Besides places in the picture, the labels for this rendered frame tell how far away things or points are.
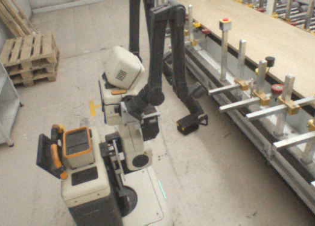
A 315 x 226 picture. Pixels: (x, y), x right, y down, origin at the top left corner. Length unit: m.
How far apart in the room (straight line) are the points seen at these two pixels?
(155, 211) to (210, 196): 0.58
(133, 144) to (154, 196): 0.59
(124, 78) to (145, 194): 1.01
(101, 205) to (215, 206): 1.03
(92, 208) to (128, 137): 0.44
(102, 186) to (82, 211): 0.21
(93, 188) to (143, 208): 0.58
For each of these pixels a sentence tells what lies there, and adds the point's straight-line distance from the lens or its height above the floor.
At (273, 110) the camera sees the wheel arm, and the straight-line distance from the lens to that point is 1.61.
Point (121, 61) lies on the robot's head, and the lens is 1.27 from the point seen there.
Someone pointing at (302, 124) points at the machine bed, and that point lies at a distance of 1.99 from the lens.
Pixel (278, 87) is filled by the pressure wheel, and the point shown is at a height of 0.91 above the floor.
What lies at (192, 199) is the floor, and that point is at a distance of 2.31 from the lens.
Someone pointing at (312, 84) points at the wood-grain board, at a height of 0.90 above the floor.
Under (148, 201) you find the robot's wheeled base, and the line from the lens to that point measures 1.99.
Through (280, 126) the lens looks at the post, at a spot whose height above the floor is 0.78.
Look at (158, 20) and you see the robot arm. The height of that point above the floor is 1.58.
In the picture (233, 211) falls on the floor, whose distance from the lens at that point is 2.27.
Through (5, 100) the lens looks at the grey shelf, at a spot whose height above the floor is 0.15.
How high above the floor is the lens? 1.90
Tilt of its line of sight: 36 degrees down
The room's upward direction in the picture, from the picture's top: 8 degrees counter-clockwise
